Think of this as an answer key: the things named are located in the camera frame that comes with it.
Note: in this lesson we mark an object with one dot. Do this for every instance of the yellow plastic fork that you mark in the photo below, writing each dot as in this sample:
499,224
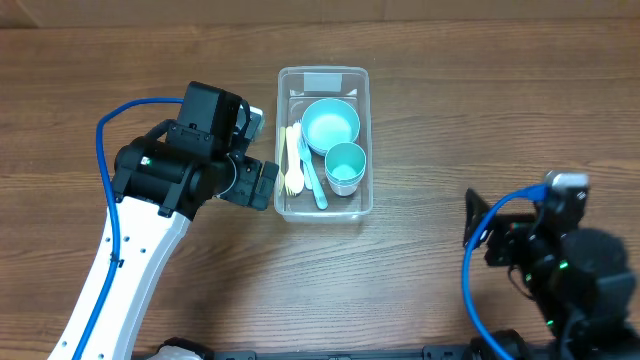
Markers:
279,158

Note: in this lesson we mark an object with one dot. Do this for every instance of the pink plastic spoon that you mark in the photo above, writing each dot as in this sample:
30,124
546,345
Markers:
294,179

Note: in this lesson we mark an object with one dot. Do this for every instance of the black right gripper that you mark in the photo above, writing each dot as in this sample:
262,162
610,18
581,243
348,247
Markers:
498,246

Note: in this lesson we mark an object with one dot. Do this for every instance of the green plastic bowl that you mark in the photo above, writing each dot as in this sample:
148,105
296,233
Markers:
328,122

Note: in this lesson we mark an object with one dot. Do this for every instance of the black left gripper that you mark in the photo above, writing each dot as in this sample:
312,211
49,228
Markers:
245,190

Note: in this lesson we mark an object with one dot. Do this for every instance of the pink plastic cup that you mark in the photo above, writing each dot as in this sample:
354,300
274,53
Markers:
342,189

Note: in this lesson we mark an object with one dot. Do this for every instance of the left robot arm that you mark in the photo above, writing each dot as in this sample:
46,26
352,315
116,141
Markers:
153,191

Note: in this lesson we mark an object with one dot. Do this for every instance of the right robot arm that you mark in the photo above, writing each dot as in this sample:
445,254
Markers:
579,278

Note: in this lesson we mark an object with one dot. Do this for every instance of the green plastic cup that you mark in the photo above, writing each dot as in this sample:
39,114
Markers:
345,162

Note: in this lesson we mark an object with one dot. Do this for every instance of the clear plastic container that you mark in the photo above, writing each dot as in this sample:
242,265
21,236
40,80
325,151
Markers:
298,88

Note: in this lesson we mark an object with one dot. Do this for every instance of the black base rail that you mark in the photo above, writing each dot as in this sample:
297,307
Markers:
180,348

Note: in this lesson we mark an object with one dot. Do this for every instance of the green plastic fork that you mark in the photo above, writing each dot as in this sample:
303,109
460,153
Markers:
305,155

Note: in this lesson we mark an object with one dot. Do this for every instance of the light blue plastic fork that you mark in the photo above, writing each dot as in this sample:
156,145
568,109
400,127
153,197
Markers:
307,180

